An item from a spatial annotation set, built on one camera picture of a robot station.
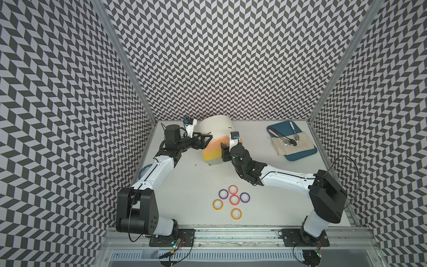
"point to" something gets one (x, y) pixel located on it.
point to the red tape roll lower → (231, 201)
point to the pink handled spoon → (286, 142)
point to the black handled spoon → (292, 142)
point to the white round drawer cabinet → (219, 127)
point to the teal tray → (286, 128)
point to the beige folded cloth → (304, 143)
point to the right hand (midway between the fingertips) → (225, 145)
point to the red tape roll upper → (229, 191)
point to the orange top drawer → (216, 143)
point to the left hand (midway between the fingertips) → (206, 136)
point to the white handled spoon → (296, 136)
